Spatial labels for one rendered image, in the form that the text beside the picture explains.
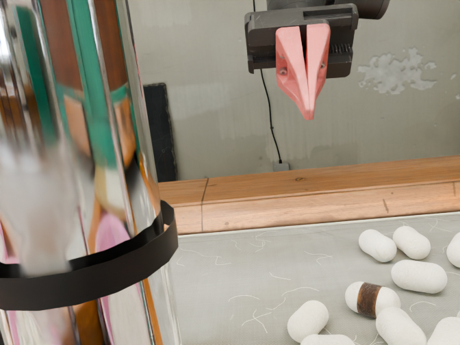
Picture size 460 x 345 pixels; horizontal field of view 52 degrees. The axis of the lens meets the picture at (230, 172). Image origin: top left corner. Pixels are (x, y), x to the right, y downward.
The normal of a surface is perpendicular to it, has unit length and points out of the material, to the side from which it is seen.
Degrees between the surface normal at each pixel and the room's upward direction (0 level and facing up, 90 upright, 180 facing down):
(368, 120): 90
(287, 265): 0
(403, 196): 45
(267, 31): 130
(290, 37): 61
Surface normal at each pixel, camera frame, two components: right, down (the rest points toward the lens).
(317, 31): -0.09, -0.22
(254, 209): -0.10, -0.47
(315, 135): -0.01, 0.28
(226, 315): -0.11, -0.95
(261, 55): 0.00, 0.83
